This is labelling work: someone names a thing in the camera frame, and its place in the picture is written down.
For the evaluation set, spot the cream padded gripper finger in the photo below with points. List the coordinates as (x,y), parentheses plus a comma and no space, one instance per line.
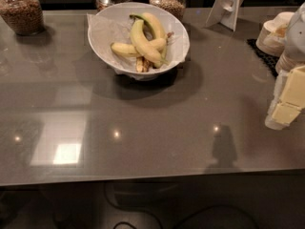
(281,115)
(290,87)

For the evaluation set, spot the white folded card stand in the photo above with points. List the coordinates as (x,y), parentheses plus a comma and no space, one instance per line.
(224,12)

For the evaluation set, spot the left glass jar of grains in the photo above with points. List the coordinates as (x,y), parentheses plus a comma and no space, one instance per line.
(24,17)

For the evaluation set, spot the brown spotted banana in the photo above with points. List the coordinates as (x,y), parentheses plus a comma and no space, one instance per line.
(142,65)

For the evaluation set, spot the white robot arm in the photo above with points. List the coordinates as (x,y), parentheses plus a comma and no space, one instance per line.
(294,42)

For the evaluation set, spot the right glass jar of grains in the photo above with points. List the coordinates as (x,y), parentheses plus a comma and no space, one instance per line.
(175,7)

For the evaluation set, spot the white oval bowl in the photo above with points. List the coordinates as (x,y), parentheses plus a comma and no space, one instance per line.
(139,40)

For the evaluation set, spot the white paper bowl liner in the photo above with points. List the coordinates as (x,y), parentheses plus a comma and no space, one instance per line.
(109,27)

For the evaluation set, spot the glass jar of grains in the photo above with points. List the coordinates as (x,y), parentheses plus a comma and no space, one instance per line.
(175,7)
(24,17)

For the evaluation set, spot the black mesh mat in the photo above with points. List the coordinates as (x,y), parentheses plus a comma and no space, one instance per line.
(268,60)

